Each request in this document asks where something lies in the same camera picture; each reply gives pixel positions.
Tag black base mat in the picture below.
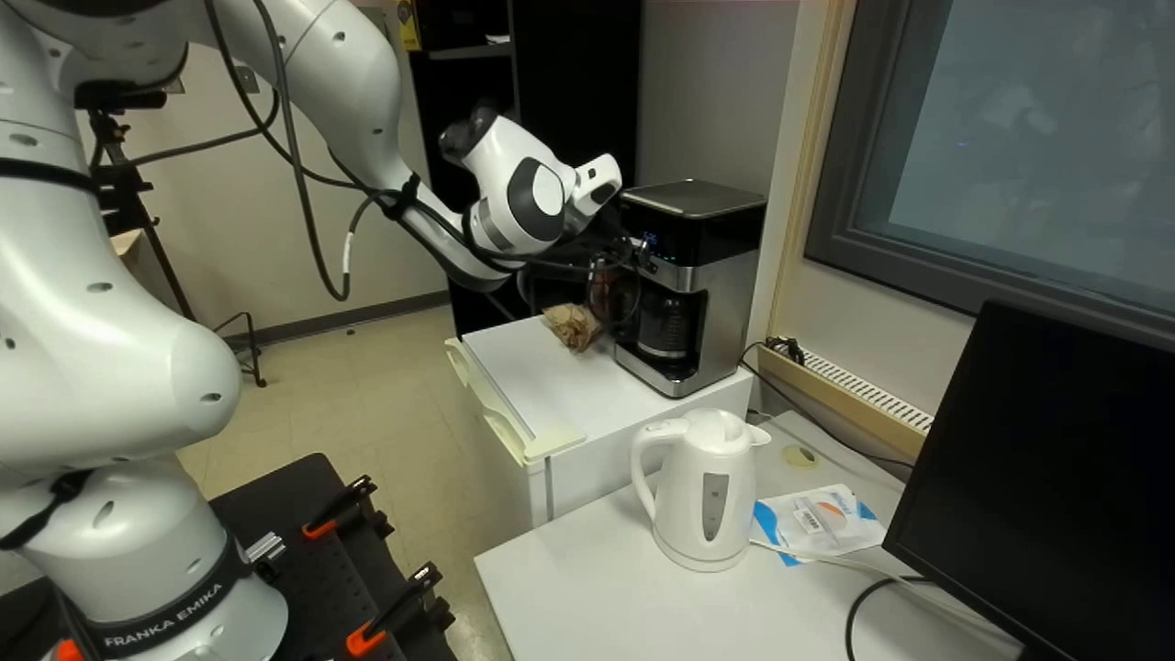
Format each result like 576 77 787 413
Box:
0 456 455 661

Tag orange black clamp upper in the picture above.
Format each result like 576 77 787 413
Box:
302 472 374 538

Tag orange black clamp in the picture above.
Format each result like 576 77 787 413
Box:
346 561 442 661
302 472 374 538

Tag grey framed window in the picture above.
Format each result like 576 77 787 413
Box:
808 0 1175 344

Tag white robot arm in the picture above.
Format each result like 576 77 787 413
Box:
0 0 619 661

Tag blue white paper packet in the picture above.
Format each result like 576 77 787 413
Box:
750 483 884 564

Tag black computer monitor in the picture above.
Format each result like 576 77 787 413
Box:
884 299 1175 661

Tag white mini fridge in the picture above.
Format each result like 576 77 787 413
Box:
443 314 753 536

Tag black silver coffee maker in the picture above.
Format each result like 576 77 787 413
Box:
607 177 762 401

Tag brown crumpled paper bag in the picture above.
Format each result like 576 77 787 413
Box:
545 306 601 352

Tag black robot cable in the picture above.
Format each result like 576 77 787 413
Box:
120 0 519 306

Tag black monitor cable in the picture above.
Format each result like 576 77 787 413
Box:
842 571 931 661

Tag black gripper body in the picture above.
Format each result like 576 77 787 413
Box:
536 235 642 281

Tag black shelving unit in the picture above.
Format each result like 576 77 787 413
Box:
398 0 646 342

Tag black camera tripod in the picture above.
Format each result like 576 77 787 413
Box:
72 82 268 393

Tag wooden stool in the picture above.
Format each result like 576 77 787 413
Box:
111 227 148 270

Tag orange black clamp lower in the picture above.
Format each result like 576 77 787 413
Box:
346 561 442 661

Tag white electric kettle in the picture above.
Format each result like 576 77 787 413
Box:
633 408 769 571

